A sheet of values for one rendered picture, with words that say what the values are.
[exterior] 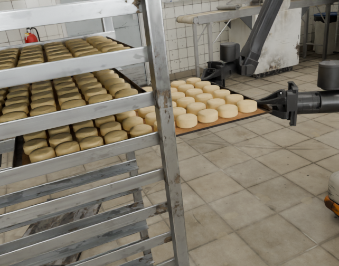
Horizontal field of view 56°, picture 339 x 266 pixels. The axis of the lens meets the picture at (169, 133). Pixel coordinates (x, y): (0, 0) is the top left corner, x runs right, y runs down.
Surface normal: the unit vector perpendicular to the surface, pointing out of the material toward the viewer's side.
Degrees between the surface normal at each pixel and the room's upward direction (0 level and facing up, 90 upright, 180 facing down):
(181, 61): 90
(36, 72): 90
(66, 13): 90
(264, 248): 0
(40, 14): 90
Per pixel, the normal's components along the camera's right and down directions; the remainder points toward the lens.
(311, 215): -0.11, -0.91
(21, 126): 0.36, 0.34
